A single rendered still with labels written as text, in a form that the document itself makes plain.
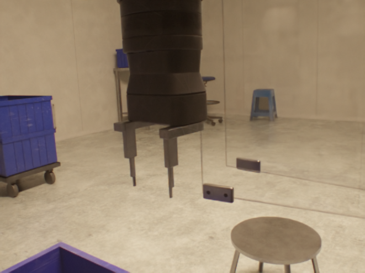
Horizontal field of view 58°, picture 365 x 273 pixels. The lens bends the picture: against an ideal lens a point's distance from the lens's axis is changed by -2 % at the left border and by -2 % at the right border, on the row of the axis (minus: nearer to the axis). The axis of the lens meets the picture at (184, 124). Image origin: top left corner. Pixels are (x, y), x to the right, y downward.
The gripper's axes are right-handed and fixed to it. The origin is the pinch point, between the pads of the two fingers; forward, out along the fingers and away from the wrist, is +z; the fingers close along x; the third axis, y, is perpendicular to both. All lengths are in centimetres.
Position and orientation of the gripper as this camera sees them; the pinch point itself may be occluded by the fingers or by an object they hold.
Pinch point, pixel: (151, 190)
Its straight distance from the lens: 32.7
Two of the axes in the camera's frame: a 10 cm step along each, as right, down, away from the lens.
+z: 0.4, 9.8, 1.7
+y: 6.6, -1.6, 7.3
